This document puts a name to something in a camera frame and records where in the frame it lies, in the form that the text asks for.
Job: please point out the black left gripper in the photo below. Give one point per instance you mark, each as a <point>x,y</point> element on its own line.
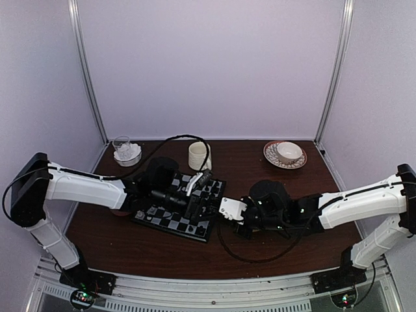
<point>193,210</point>

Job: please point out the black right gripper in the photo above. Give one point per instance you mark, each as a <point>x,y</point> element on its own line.
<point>247,235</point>

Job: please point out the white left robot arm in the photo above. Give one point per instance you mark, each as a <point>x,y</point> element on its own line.
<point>41,180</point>

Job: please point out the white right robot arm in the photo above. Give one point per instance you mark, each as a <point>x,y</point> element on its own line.
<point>269,206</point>

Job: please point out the black and white chessboard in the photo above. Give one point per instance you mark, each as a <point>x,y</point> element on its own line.
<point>169,208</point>

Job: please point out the white ribbed ceramic mug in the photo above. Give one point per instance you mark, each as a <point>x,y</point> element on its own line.
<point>196,156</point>

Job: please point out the floral patterned saucer plate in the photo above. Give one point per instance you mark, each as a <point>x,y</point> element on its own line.
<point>270,154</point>

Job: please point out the pink bowl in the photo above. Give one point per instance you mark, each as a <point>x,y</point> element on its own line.
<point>120,213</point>

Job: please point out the white ceramic cup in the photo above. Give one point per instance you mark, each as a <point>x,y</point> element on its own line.
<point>288,152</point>

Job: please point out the clear glass cup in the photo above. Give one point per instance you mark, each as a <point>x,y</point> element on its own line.
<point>121,145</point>

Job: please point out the aluminium front rail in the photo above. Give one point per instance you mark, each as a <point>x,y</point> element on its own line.
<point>292,292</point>

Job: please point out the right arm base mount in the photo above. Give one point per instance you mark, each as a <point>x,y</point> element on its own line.
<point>341,284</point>

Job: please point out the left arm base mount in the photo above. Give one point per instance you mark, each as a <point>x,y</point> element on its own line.
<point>88,288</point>

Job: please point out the aluminium frame post left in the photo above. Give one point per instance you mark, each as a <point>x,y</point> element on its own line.
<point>85,70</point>

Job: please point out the aluminium frame post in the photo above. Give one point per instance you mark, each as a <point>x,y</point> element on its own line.
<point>85,70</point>
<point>342,46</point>

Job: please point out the aluminium frame post right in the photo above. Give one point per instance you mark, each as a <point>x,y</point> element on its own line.
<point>342,46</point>

